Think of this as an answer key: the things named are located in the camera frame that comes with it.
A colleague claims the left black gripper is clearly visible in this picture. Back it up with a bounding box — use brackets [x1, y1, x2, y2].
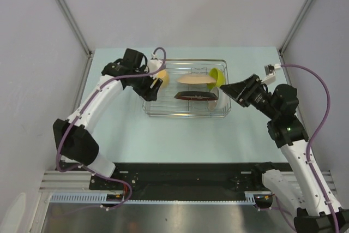
[128, 65, 163, 101]

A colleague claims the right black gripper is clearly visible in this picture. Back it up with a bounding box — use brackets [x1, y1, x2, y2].
[220, 74, 279, 120]

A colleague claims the white bowl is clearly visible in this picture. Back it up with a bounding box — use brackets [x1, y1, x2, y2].
[208, 87, 229, 111]

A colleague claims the yellow mug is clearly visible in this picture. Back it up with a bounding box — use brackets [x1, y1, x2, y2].
[154, 70, 170, 89]

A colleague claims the lime green bowl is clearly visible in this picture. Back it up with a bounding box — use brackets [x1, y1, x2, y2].
[207, 68, 225, 90]

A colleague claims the metal wire dish rack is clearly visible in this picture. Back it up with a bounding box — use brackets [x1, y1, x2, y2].
[142, 58, 231, 118]

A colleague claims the red rimmed beige plate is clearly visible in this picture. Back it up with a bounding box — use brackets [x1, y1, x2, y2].
[174, 91, 218, 101]

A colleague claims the beige bird pattern plate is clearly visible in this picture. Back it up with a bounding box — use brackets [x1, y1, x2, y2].
[177, 74, 216, 85]

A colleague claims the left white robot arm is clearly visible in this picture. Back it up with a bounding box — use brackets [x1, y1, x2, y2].
[53, 48, 166, 189]

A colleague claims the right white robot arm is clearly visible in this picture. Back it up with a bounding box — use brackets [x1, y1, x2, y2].
[220, 74, 348, 232]

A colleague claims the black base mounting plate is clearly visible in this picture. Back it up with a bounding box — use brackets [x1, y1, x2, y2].
[56, 162, 290, 201]

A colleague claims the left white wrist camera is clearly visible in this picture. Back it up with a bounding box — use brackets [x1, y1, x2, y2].
[147, 53, 166, 75]

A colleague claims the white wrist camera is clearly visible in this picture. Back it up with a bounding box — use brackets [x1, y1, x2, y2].
[147, 53, 166, 75]
[262, 64, 281, 85]

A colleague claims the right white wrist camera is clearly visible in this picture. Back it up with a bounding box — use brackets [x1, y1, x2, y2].
[262, 64, 281, 85]

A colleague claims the aluminium frame rail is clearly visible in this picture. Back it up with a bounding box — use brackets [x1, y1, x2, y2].
[38, 170, 95, 193]

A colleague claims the light blue cable duct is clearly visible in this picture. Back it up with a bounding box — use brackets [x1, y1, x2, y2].
[50, 193, 256, 205]

